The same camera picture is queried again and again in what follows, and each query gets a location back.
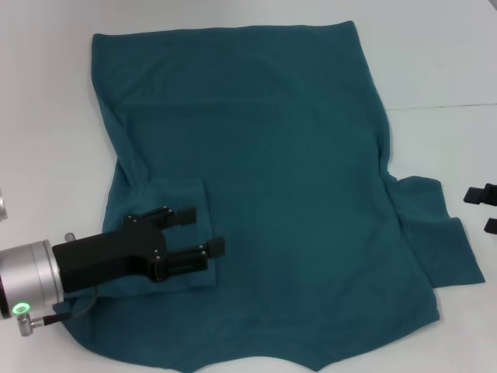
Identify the left arm cable with plug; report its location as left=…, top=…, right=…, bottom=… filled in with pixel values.
left=14, top=285, right=100, bottom=333

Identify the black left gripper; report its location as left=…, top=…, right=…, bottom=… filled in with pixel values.
left=52, top=207, right=226, bottom=295

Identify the blue-green shirt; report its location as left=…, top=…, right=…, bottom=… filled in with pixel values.
left=52, top=19, right=486, bottom=373

